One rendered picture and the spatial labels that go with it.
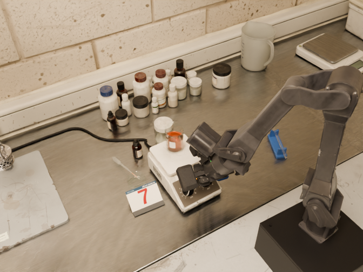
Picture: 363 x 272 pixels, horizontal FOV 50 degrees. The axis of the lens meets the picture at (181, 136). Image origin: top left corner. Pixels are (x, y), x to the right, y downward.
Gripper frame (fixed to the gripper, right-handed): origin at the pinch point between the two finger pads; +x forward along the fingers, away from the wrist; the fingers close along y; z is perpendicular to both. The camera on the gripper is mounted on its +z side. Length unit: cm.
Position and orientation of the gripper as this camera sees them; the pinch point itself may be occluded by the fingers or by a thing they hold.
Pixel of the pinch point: (206, 174)
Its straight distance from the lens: 104.7
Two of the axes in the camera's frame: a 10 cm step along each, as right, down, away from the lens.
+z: -3.2, -9.2, 2.3
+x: -2.6, 3.2, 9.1
